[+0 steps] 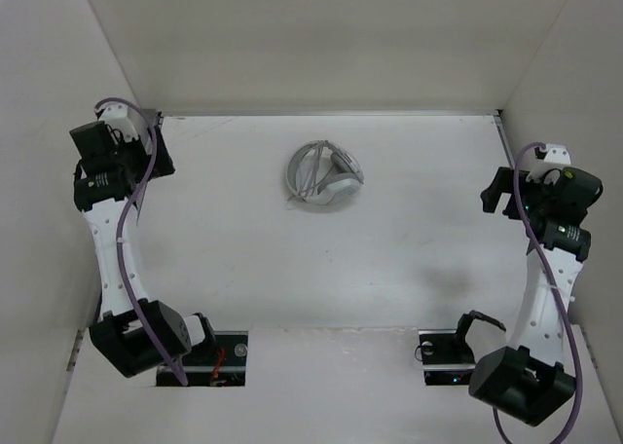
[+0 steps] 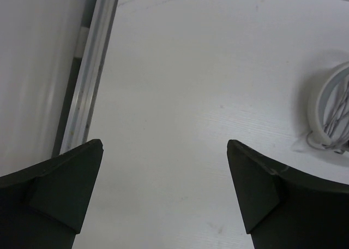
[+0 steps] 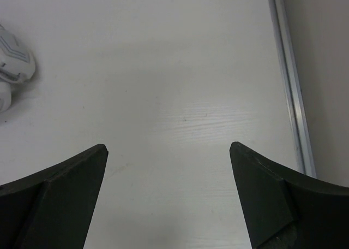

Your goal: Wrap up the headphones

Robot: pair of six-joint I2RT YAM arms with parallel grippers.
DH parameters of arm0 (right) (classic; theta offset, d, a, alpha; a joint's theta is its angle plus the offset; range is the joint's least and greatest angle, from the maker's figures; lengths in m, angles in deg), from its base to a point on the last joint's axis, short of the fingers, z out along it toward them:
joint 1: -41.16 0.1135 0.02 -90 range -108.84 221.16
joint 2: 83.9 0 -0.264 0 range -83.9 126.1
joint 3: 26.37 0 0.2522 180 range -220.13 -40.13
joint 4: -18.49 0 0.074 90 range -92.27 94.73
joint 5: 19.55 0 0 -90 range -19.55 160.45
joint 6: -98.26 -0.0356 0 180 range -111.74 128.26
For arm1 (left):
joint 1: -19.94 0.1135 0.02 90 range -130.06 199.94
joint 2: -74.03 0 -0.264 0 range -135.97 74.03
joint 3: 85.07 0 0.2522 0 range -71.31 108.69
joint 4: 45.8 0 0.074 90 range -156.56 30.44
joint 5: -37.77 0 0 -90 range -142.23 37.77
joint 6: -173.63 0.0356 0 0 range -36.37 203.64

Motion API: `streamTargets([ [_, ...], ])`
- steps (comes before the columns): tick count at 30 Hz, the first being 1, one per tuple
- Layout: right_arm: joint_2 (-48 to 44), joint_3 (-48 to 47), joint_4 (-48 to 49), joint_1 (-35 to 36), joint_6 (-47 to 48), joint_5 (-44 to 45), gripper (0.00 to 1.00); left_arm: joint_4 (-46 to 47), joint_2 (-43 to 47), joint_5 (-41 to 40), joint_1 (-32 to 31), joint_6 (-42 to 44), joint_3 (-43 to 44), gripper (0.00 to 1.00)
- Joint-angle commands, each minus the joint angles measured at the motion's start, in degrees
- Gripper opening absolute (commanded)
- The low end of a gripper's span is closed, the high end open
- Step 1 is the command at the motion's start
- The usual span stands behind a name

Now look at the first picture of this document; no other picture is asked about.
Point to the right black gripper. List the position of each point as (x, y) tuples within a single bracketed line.
[(502, 181)]

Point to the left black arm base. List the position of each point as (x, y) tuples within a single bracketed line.
[(225, 367)]

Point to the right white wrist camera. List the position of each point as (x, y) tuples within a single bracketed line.
[(548, 158)]

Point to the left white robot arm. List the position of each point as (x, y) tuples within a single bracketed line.
[(133, 331)]

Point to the white grey headphones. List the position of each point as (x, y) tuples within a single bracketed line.
[(322, 173)]

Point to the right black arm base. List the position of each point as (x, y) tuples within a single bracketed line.
[(445, 361)]

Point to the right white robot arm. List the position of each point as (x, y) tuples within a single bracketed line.
[(526, 379)]

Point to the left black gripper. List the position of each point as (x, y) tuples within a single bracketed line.
[(163, 165)]

